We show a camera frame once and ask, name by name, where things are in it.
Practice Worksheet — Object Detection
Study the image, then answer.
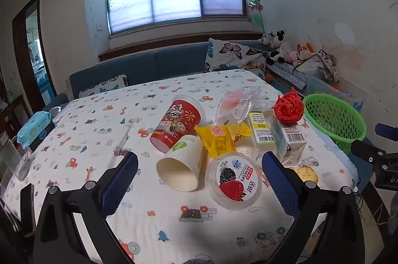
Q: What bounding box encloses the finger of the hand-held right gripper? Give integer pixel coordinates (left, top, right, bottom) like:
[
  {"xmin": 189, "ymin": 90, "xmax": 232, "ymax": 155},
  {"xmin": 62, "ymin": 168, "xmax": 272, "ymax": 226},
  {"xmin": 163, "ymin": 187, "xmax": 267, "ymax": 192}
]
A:
[
  {"xmin": 351, "ymin": 140, "xmax": 389, "ymax": 164},
  {"xmin": 375, "ymin": 123, "xmax": 398, "ymax": 142}
]

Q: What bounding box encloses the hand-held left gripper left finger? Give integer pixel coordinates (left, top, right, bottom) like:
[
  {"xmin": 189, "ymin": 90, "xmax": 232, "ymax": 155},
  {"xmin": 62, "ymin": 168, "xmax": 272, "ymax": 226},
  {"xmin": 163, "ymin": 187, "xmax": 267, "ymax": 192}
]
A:
[{"xmin": 33, "ymin": 151, "xmax": 139, "ymax": 264}]

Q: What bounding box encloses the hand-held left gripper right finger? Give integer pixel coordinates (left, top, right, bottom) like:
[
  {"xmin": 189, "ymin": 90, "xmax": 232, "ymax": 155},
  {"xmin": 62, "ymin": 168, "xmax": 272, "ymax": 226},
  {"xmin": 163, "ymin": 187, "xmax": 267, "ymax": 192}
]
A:
[{"xmin": 261, "ymin": 151, "xmax": 367, "ymax": 264}]

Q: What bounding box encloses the green plastic basket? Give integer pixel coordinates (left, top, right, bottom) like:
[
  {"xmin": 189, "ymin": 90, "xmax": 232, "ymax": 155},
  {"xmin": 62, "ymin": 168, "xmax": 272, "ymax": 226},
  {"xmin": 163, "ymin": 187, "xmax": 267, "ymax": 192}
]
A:
[{"xmin": 302, "ymin": 92, "xmax": 367, "ymax": 154}]

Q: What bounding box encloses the berry yogurt cup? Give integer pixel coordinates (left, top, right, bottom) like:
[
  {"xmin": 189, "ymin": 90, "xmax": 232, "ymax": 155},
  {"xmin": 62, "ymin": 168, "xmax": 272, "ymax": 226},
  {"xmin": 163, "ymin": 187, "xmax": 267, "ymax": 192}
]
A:
[{"xmin": 205, "ymin": 154, "xmax": 262, "ymax": 210}]

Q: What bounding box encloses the white milk carton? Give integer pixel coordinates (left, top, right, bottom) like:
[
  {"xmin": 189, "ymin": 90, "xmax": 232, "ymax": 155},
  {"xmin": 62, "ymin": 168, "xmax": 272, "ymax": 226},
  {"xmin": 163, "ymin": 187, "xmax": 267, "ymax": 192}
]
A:
[{"xmin": 270, "ymin": 116, "xmax": 308, "ymax": 166}]

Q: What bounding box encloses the white paper cup green logo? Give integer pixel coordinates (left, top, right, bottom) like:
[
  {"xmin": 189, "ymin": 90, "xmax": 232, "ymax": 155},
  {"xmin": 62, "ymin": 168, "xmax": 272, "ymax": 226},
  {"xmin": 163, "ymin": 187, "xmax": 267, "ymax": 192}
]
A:
[{"xmin": 156, "ymin": 134, "xmax": 206, "ymax": 192}]

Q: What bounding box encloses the red foam fruit net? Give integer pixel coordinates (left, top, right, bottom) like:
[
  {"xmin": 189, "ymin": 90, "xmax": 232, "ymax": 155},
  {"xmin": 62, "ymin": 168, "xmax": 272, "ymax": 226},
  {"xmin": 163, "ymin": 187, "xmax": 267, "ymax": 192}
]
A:
[{"xmin": 273, "ymin": 87, "xmax": 304, "ymax": 125}]

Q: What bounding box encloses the yellow snack wrapper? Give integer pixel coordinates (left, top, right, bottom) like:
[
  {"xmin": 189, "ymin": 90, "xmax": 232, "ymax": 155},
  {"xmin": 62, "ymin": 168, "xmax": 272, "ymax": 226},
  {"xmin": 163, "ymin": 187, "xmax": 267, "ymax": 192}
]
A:
[{"xmin": 194, "ymin": 123, "xmax": 253, "ymax": 159}]

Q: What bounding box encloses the red instant noodle cup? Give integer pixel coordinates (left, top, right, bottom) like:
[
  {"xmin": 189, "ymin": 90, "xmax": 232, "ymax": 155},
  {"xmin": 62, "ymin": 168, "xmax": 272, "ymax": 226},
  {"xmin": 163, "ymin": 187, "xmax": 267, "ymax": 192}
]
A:
[{"xmin": 149, "ymin": 94, "xmax": 206, "ymax": 154}]

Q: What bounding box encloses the clear plastic lid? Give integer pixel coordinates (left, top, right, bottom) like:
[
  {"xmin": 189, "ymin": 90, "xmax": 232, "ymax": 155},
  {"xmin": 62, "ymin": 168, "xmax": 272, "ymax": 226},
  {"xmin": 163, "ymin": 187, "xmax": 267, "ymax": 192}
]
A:
[{"xmin": 257, "ymin": 95, "xmax": 277, "ymax": 114}]

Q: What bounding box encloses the clear pink plastic bag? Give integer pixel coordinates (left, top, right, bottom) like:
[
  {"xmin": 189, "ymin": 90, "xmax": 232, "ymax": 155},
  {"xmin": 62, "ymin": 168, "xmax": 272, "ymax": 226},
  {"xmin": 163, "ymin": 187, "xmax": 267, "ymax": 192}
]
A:
[{"xmin": 215, "ymin": 87, "xmax": 263, "ymax": 126}]

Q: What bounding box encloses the clear plastic storage bin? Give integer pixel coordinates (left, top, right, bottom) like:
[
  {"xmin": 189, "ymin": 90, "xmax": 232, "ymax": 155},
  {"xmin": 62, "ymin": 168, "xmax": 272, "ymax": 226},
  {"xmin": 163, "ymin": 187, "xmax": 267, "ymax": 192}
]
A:
[{"xmin": 306, "ymin": 73, "xmax": 367, "ymax": 111}]

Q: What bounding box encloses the vehicle print white tablecloth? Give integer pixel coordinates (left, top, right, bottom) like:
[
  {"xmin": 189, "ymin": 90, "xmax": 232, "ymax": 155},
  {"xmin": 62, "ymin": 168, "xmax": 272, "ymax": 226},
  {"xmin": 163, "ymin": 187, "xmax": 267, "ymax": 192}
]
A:
[{"xmin": 0, "ymin": 69, "xmax": 358, "ymax": 264}]

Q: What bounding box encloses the beige crumpled cloth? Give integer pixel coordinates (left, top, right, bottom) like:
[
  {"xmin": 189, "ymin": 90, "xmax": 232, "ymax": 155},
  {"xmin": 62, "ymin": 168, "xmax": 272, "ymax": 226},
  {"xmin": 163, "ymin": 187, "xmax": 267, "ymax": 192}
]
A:
[{"xmin": 294, "ymin": 49, "xmax": 339, "ymax": 83}]

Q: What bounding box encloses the small butterfly print pillow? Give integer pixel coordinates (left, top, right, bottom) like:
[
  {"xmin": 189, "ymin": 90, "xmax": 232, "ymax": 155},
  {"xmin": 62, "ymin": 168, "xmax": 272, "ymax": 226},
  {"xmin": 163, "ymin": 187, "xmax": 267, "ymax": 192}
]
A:
[{"xmin": 78, "ymin": 74, "xmax": 129, "ymax": 98}]

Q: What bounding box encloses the blue wet wipes pack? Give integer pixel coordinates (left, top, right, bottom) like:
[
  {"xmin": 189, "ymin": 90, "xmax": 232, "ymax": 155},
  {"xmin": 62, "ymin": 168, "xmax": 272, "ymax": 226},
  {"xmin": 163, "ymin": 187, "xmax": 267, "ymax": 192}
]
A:
[{"xmin": 17, "ymin": 112, "xmax": 53, "ymax": 145}]

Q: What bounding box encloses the clear drinking glass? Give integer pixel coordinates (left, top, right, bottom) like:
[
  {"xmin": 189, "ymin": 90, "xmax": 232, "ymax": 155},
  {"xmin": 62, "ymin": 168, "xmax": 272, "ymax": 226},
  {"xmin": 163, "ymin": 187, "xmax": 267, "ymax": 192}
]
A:
[{"xmin": 0, "ymin": 133, "xmax": 32, "ymax": 181}]

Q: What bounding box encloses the black white patterned mat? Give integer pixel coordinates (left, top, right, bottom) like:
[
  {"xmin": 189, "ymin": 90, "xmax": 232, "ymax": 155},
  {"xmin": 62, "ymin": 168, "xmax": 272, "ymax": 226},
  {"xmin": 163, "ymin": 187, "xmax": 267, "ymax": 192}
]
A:
[{"xmin": 267, "ymin": 63, "xmax": 308, "ymax": 90}]

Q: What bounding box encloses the orange fox plush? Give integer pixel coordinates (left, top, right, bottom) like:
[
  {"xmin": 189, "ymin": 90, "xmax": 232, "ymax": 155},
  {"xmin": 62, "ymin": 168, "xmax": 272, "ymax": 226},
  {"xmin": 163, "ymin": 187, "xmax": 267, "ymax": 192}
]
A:
[{"xmin": 295, "ymin": 43, "xmax": 314, "ymax": 61}]

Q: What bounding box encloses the blue sofa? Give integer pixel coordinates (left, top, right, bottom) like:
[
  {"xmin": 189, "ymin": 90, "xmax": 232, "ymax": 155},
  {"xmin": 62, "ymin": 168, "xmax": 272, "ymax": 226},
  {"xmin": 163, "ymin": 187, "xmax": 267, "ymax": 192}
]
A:
[{"xmin": 42, "ymin": 40, "xmax": 311, "ymax": 115}]

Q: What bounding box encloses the black white cow plush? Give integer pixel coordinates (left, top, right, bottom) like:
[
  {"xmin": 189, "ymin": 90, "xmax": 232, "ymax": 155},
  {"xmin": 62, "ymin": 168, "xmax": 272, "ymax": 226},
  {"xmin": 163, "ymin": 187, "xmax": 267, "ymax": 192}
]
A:
[{"xmin": 266, "ymin": 29, "xmax": 292, "ymax": 64}]

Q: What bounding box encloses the large butterfly print pillow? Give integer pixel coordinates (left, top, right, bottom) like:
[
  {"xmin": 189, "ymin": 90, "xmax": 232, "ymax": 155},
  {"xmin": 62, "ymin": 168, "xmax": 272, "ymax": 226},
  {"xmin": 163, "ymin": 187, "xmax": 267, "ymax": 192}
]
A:
[{"xmin": 203, "ymin": 38, "xmax": 268, "ymax": 81}]

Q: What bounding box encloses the grey plush toy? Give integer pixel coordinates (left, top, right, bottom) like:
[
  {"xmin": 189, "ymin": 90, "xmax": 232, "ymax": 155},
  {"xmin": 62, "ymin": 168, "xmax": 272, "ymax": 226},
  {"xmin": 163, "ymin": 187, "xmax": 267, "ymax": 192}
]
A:
[{"xmin": 259, "ymin": 32, "xmax": 275, "ymax": 47}]

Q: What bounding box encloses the dark framed doorway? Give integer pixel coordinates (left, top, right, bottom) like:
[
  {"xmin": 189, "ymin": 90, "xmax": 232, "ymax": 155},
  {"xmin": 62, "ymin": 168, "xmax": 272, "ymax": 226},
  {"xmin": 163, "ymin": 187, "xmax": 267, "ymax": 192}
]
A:
[{"xmin": 12, "ymin": 0, "xmax": 58, "ymax": 111}]

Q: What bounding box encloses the colourful pinwheel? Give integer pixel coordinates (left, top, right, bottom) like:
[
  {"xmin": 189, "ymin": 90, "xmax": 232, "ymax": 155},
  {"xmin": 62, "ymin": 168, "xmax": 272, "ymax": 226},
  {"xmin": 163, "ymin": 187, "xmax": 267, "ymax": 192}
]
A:
[{"xmin": 245, "ymin": 0, "xmax": 265, "ymax": 27}]

